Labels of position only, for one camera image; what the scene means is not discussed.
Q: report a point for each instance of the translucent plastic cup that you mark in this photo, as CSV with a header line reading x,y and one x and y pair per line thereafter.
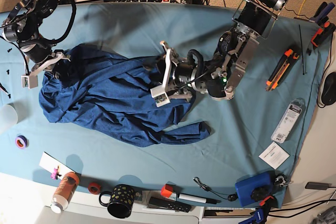
x,y
8,118

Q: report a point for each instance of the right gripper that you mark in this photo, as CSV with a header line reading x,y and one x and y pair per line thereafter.
x,y
53,65

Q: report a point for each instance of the clear plastic blister pack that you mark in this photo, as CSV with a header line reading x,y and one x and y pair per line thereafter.
x,y
288,120

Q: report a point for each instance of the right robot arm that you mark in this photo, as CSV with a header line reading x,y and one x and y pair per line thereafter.
x,y
21,29

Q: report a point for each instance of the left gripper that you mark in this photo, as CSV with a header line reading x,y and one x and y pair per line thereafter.
x,y
180,75

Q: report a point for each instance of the pink clip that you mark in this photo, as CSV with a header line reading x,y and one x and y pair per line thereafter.
x,y
55,175

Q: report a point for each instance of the black adapter right edge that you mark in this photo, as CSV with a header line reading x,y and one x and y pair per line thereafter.
x,y
317,186

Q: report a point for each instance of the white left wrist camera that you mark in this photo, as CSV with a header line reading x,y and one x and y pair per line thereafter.
x,y
160,96

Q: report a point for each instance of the blue t-shirt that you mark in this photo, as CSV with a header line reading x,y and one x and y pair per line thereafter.
x,y
110,93

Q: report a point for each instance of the blue black clamp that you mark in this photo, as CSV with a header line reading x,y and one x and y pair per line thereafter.
x,y
323,10

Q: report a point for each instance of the blue box with knob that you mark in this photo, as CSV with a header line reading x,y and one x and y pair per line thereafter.
x,y
256,188

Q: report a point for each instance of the black dotted remote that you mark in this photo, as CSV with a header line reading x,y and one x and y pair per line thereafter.
x,y
170,205

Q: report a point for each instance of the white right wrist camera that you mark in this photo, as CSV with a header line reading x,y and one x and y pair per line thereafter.
x,y
29,81

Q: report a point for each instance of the black yellow-dotted mug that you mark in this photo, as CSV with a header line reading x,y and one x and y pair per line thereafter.
x,y
121,201

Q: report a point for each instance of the orange bottle white cap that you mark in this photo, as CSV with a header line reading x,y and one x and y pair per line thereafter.
x,y
64,192

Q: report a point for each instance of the orange tape roll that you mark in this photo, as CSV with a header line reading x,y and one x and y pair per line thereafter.
x,y
94,188

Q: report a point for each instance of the black marker pen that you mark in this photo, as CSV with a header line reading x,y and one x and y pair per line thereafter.
x,y
197,199

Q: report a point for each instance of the orange black clamp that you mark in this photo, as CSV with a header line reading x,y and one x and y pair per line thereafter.
x,y
322,34

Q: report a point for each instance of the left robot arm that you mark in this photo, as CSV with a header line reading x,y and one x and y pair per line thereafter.
x,y
220,76

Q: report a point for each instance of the blue clamp bottom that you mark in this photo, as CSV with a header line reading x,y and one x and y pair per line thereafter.
x,y
260,214

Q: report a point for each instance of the purple tape roll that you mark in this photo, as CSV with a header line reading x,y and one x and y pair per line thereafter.
x,y
21,142

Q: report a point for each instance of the black computer mouse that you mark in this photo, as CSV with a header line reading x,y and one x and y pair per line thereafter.
x,y
328,96

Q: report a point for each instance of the orange black utility knife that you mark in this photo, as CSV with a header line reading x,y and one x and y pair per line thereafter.
x,y
287,60

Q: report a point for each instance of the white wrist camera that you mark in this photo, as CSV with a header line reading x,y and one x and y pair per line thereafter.
x,y
160,96
29,81

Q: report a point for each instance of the orange cube block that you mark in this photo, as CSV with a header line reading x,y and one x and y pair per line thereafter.
x,y
167,191

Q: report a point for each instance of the white paper leaflet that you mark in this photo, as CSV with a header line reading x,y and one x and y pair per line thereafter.
x,y
274,155

